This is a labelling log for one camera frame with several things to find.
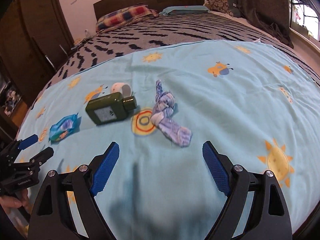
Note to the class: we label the person left hand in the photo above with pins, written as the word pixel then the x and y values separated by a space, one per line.
pixel 8 202

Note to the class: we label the blue snack wrapper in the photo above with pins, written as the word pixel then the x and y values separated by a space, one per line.
pixel 63 128

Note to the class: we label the blue white knotted rag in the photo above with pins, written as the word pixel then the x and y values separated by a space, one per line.
pixel 162 118

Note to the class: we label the plaid pillow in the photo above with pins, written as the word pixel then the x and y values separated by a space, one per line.
pixel 124 17

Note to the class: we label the teal pillow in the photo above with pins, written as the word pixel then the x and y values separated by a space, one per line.
pixel 184 10

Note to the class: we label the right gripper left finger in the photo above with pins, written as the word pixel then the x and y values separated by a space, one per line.
pixel 87 182

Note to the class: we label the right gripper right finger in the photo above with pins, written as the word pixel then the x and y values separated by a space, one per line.
pixel 233 181

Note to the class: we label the dark green bottle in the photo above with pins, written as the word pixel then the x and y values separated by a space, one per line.
pixel 110 108

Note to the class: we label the light blue cartoon blanket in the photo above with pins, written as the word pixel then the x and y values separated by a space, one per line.
pixel 249 99

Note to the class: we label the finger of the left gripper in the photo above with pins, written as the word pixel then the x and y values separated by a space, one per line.
pixel 27 141
pixel 37 160

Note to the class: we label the dark brown curtain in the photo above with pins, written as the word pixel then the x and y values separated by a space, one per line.
pixel 271 16

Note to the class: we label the dark wooden wardrobe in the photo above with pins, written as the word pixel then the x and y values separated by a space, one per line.
pixel 35 43

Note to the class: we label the grey black patterned bedspread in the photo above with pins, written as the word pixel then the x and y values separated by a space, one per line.
pixel 165 31

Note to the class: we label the smiley pattern cushion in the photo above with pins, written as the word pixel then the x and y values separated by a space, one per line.
pixel 228 7

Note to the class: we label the white tape roll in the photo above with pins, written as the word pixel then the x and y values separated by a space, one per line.
pixel 122 88

